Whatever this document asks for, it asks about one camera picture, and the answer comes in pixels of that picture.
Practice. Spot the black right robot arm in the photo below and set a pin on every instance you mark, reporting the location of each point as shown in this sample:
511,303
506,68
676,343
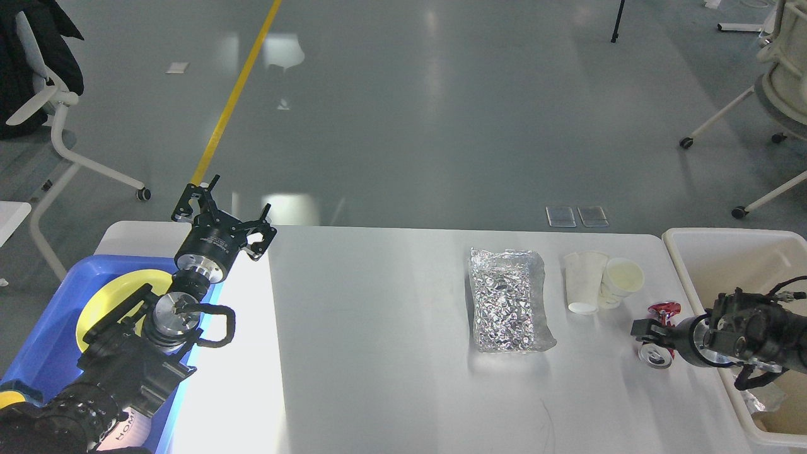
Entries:
748,330

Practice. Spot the floor socket plate left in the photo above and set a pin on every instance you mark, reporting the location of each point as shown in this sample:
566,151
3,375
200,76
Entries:
561,217

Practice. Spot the white office chair right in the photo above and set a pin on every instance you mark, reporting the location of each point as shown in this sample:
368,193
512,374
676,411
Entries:
781,90

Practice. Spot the yellow plate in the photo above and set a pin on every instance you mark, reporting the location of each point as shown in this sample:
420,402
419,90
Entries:
113,293

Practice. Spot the white office chair left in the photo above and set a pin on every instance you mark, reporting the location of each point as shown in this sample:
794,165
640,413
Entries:
53,96

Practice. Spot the white paper cup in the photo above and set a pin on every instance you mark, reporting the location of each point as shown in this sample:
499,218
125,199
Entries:
583,273
621,278

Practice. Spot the white side table corner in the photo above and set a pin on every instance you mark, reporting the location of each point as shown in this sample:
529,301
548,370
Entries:
12,216

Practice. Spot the silver foil bag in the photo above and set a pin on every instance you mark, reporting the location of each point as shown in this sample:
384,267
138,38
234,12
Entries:
508,305

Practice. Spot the pink mug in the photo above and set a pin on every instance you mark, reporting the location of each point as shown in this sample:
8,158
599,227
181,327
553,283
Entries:
132,431

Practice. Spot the beige plastic bin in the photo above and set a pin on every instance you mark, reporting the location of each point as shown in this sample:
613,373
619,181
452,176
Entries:
714,261

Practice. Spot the white office chair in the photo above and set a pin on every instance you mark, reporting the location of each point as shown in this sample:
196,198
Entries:
53,96
781,90

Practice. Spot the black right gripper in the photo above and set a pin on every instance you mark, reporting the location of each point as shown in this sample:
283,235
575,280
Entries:
686,337

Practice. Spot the brown paper bag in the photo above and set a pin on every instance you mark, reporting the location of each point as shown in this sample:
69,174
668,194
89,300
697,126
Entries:
790,418

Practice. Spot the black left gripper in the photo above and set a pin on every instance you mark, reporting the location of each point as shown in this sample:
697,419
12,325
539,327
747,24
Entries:
211,249

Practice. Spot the clear plastic bag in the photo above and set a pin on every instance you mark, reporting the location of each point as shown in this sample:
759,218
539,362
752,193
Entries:
764,399

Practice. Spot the black tripod leg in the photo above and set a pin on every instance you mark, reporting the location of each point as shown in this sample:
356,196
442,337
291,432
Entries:
618,22

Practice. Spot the blue mug yellow inside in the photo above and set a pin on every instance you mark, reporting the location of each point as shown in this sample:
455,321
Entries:
17,391

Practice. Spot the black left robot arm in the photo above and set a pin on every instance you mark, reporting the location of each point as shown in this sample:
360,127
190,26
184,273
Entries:
133,359

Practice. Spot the crushed red can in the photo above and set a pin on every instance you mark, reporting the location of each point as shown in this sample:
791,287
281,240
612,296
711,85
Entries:
651,353

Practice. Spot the floor socket plate right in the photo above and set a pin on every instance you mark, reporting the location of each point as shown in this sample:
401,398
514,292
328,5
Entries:
593,217

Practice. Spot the white chair leg with caster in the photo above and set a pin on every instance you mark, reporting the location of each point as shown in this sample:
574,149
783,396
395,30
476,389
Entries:
741,212

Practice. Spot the floor socket plate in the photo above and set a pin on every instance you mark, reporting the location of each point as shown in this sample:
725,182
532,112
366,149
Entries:
593,217
561,217

